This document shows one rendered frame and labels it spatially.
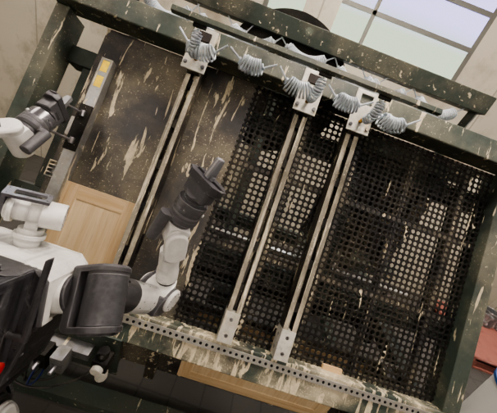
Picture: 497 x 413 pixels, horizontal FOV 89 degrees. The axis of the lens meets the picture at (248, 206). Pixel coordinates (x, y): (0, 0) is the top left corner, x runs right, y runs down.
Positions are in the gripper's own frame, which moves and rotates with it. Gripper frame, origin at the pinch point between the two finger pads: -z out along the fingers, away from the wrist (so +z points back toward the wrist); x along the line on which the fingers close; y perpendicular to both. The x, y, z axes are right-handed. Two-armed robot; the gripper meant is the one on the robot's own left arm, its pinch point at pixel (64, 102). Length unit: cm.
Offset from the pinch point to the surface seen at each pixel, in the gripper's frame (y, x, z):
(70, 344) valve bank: 31, 55, 69
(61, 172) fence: 2.6, 22.2, 16.4
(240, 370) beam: 98, 50, 61
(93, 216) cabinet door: 19.5, 31.3, 26.1
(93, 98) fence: 2.7, 4.2, -11.6
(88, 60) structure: -10.4, 0.7, -30.8
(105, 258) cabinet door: 30, 39, 38
